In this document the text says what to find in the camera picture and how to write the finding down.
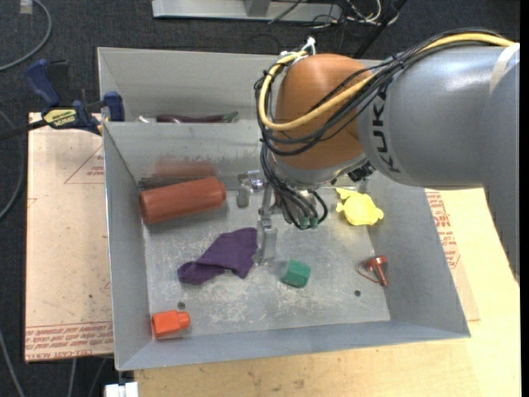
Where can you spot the green block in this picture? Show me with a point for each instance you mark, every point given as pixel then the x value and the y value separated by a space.
pixel 296 274

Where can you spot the orange bottle-shaped block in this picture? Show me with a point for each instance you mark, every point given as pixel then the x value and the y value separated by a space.
pixel 167 323

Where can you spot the brown cardboard board, red print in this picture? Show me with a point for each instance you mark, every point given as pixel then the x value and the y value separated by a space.
pixel 66 230

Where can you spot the yellow toy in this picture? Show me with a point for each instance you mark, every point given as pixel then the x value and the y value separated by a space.
pixel 359 209

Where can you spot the red-brown cylinder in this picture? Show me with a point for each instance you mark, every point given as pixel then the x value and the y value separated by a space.
pixel 182 199

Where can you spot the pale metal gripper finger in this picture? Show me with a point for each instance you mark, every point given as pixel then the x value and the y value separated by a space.
pixel 267 242
pixel 242 197

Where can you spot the purple cloth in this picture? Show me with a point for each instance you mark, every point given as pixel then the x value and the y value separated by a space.
pixel 225 256

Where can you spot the black cylinder on white bracket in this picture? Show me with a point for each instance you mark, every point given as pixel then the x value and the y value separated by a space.
pixel 360 173

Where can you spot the grey metal bin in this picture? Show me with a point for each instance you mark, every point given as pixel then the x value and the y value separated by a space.
pixel 231 304

